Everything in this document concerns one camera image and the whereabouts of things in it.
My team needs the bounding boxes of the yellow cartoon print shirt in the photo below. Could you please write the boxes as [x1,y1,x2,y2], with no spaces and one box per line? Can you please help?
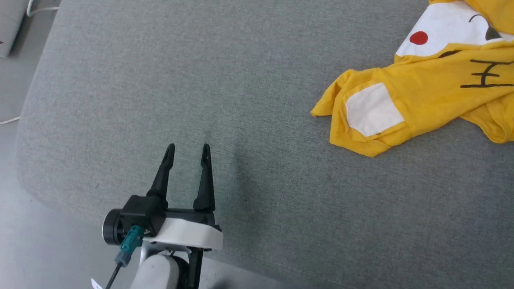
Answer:
[311,0,514,158]

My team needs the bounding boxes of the light grey box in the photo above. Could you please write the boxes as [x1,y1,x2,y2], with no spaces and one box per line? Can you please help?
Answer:
[0,0,31,59]

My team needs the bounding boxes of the teal plug left camera cable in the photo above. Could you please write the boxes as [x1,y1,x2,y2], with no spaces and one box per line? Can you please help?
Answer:
[104,225,145,289]

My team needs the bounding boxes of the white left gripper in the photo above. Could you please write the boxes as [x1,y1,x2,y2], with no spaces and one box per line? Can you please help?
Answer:
[102,143,224,252]

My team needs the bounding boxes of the grey fabric sofa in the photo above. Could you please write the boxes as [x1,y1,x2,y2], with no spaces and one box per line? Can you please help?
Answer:
[15,0,514,289]

